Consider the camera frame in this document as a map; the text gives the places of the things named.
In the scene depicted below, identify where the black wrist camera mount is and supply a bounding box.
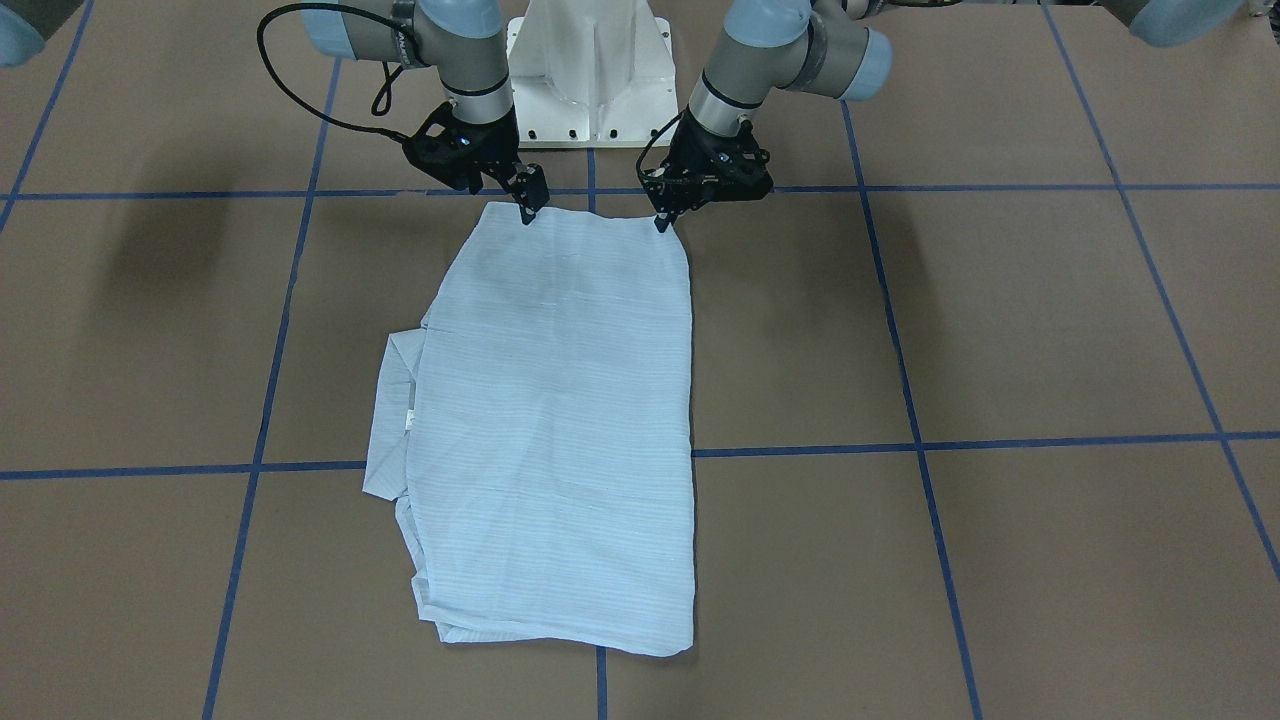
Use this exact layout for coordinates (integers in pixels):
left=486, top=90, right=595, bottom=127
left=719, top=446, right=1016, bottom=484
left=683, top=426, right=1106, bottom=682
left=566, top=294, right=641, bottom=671
left=704, top=129, right=774, bottom=202
left=401, top=101, right=486, bottom=195

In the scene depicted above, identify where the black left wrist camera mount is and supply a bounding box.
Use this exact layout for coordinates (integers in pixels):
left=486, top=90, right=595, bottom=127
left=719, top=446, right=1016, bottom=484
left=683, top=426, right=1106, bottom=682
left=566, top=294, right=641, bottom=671
left=704, top=129, right=774, bottom=202

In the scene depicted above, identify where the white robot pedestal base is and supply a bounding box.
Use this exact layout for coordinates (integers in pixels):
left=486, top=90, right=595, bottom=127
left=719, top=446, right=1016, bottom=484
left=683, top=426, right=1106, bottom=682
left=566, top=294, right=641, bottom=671
left=506, top=1, right=680, bottom=150

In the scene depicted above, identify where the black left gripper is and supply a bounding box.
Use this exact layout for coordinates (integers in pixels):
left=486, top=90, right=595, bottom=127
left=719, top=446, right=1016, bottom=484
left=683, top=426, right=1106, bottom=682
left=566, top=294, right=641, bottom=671
left=640, top=108, right=754, bottom=233

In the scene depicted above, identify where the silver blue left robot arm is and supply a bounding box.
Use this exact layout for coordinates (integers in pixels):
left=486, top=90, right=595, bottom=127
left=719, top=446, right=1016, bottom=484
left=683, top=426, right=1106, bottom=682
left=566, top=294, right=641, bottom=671
left=635, top=1, right=1244, bottom=232

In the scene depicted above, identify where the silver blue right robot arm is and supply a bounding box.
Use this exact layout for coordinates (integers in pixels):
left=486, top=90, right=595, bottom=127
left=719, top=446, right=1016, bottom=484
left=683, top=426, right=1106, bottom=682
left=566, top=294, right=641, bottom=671
left=255, top=1, right=549, bottom=224

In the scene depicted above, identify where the light blue button shirt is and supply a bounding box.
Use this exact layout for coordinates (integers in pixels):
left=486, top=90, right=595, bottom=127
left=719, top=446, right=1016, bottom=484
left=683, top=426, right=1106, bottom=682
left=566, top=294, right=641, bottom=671
left=364, top=202, right=696, bottom=657

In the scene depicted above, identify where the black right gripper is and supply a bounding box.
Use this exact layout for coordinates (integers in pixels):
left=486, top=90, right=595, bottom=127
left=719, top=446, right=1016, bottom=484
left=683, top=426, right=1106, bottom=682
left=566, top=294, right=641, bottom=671
left=475, top=108, right=550, bottom=225

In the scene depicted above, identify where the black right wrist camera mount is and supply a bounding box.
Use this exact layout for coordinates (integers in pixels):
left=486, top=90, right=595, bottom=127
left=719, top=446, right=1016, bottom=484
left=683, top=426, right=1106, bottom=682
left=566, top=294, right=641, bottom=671
left=401, top=101, right=486, bottom=195

